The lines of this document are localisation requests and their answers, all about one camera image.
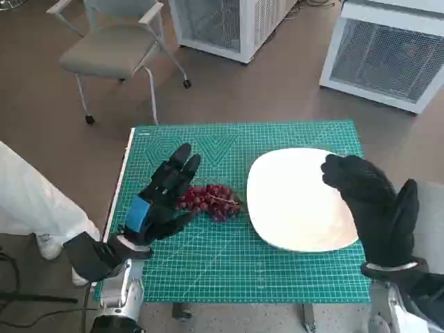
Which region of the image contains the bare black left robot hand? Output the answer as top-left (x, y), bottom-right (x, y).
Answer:
top-left (119, 142), bottom-right (202, 244)

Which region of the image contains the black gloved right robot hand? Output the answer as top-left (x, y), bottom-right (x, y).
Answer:
top-left (321, 154), bottom-right (420, 268)

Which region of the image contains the red toy grape bunch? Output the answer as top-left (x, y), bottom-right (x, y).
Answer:
top-left (175, 183), bottom-right (248, 223)

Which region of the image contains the white plate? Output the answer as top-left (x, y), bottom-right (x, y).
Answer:
top-left (246, 148), bottom-right (360, 253)

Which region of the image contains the green cutting mat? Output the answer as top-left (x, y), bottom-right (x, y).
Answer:
top-left (131, 119), bottom-right (373, 305)

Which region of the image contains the person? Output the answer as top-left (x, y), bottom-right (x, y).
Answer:
top-left (0, 140), bottom-right (103, 287)

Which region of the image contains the white mesh cabinet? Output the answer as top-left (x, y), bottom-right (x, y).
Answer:
top-left (318, 0), bottom-right (444, 115)
top-left (168, 0), bottom-right (294, 65)

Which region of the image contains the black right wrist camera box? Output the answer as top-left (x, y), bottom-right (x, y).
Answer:
top-left (398, 272), bottom-right (444, 325)

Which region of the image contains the metal table bracket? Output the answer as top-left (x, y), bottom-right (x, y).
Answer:
top-left (172, 302), bottom-right (193, 322)
top-left (300, 303), bottom-right (317, 332)

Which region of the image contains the grey chair with white frame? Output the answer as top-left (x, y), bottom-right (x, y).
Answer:
top-left (46, 0), bottom-right (194, 126)

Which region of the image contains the black cable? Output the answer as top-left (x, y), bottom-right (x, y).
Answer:
top-left (0, 293), bottom-right (79, 307)

